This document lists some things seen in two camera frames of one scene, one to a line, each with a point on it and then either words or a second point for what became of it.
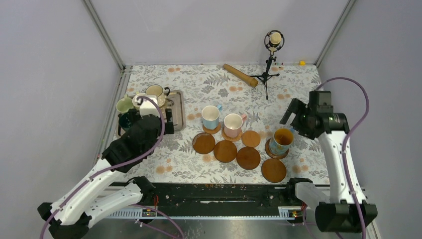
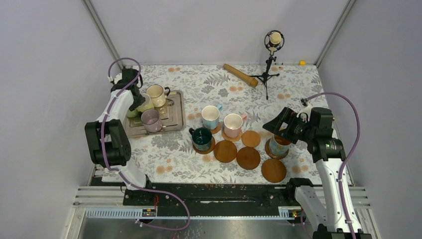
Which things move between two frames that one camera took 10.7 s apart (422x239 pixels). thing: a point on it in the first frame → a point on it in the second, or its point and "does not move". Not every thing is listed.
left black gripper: (168, 126) → (140, 100)
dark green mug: (125, 120) → (201, 138)
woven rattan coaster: (231, 139) does not move
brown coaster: (248, 158) does not move
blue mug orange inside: (281, 140) does not move
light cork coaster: (251, 138) does not move
